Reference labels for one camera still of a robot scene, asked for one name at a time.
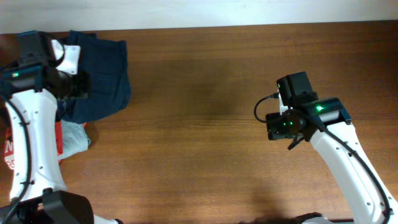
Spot dark blue shorts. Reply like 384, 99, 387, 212
57, 30, 132, 124

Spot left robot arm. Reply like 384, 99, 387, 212
1, 30, 120, 223

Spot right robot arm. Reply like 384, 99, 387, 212
262, 72, 397, 223

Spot grey folded garment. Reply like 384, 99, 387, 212
58, 120, 91, 160

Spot right black cable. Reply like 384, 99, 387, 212
253, 92, 394, 224

